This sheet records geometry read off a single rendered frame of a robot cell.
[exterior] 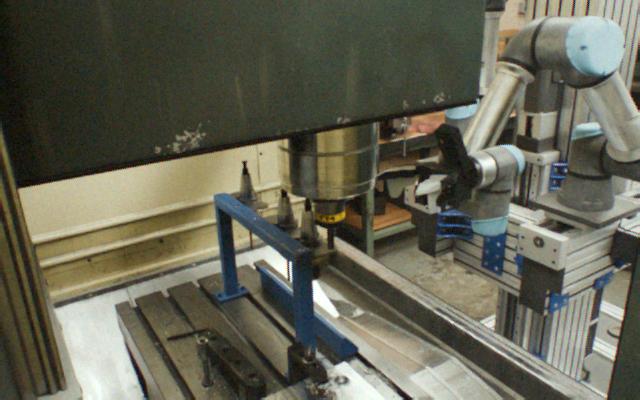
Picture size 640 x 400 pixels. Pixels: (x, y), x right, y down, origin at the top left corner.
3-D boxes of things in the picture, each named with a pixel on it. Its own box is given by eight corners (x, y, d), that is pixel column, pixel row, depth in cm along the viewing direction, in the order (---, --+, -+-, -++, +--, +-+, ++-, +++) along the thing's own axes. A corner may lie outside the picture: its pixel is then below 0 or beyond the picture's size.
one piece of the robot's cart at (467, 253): (501, 243, 211) (507, 179, 201) (586, 281, 182) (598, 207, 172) (451, 262, 197) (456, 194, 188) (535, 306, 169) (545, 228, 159)
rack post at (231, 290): (243, 286, 166) (234, 197, 156) (250, 293, 162) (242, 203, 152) (213, 296, 161) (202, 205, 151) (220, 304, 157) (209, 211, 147)
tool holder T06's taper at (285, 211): (273, 221, 131) (271, 196, 129) (286, 216, 134) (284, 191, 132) (285, 226, 128) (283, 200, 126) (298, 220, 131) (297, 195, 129)
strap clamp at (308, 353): (301, 380, 125) (298, 326, 120) (332, 414, 115) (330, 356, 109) (289, 385, 123) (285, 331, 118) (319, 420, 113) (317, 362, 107)
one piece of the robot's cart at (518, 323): (502, 357, 214) (525, 151, 183) (531, 375, 203) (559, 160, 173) (487, 365, 210) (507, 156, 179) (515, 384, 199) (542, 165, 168)
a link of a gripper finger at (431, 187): (430, 221, 92) (445, 205, 100) (432, 189, 90) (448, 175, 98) (413, 218, 93) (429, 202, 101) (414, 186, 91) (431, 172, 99)
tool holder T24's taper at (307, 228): (296, 234, 123) (295, 208, 121) (313, 230, 125) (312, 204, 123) (304, 242, 120) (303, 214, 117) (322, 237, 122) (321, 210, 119)
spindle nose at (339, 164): (258, 186, 85) (253, 112, 81) (326, 162, 96) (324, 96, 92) (332, 209, 75) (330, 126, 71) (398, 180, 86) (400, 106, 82)
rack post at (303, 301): (318, 359, 132) (314, 252, 121) (330, 371, 127) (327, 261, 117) (283, 375, 127) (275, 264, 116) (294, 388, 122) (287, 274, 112)
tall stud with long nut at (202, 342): (211, 379, 126) (205, 332, 122) (215, 385, 124) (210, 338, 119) (200, 383, 125) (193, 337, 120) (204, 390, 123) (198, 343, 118)
